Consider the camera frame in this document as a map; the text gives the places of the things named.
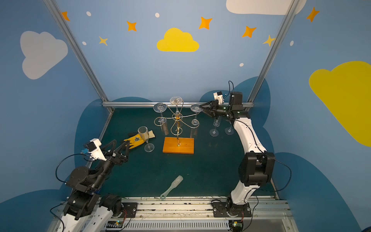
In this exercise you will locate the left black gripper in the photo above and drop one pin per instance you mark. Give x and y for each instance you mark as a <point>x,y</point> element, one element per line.
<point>112,155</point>

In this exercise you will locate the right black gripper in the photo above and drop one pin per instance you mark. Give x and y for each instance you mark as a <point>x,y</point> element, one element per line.
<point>214,107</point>

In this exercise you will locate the clear glass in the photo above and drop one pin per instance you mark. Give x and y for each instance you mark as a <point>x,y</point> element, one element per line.
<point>144,134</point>
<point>214,132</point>
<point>195,123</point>
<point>176,101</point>
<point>229,130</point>
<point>161,121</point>

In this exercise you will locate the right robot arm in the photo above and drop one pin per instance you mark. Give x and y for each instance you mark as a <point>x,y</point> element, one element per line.
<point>256,167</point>

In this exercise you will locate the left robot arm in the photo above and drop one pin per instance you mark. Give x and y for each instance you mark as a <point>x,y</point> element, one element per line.
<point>87,211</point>

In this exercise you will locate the orange wooden rack base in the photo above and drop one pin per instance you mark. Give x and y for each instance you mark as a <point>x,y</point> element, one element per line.
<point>173,145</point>

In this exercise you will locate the yellow work glove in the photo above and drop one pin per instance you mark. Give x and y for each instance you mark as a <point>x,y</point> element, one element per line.
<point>135,140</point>

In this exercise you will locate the clear glass top back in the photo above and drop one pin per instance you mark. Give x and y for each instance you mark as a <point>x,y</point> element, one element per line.
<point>176,101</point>

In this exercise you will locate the back horizontal aluminium bar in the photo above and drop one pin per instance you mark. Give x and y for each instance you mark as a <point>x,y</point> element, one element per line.
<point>133,104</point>

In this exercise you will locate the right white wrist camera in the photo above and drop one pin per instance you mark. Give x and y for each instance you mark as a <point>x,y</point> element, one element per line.
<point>219,97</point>

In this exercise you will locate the gold wire glass rack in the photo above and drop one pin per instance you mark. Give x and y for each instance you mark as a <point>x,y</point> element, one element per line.
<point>177,117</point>

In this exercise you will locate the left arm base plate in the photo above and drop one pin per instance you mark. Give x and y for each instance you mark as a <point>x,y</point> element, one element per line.
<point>127,210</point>

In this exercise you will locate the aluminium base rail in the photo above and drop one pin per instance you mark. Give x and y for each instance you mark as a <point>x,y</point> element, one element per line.
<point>188,214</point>

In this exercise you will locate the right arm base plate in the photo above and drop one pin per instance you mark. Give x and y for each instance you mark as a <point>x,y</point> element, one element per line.
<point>230,210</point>

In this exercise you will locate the right aluminium post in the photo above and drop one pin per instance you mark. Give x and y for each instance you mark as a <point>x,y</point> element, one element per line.
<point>284,27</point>

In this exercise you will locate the aluminium post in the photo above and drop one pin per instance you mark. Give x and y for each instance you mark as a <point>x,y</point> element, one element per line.
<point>68,34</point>
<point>284,27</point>

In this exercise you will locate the left aluminium post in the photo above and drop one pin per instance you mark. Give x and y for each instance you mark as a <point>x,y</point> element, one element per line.
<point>68,34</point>

